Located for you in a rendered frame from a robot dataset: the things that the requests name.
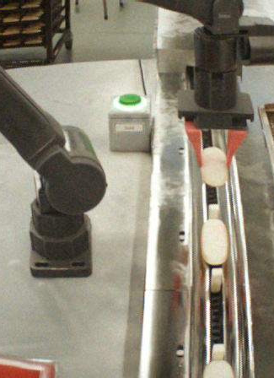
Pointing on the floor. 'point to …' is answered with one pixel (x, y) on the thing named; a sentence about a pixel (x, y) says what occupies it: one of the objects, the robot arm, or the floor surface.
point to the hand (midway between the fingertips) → (214, 159)
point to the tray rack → (32, 28)
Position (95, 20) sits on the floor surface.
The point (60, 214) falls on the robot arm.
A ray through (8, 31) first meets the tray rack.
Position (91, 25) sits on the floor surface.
